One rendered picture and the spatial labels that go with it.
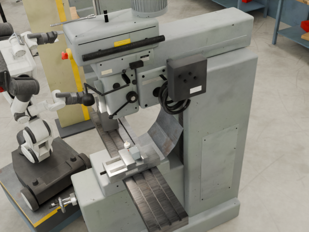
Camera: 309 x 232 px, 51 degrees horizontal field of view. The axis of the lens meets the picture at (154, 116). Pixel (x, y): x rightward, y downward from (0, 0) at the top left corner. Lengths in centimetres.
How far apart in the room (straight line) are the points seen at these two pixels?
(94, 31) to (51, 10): 186
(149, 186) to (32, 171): 121
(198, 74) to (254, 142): 220
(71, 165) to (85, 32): 139
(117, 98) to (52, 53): 188
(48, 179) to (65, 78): 144
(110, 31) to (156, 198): 100
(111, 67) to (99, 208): 105
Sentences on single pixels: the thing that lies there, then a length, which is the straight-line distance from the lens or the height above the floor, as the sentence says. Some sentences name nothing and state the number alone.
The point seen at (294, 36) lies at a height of 23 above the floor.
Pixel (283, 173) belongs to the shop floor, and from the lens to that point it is 355.
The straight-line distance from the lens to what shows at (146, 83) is 190.
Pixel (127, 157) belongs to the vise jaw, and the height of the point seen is 107.
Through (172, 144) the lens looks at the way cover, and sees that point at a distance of 227.
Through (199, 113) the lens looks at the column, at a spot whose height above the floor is 127.
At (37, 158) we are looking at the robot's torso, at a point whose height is 69.
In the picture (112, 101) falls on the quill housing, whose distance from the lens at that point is 190.
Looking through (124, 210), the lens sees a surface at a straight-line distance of 249.
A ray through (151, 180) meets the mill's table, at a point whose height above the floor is 96.
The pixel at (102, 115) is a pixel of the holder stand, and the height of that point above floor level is 111.
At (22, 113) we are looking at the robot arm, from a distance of 226.
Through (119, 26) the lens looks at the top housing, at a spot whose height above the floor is 189.
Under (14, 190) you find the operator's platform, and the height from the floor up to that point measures 40.
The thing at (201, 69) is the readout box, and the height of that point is 167.
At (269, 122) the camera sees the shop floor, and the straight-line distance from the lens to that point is 413.
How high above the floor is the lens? 252
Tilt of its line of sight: 38 degrees down
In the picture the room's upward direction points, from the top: 5 degrees counter-clockwise
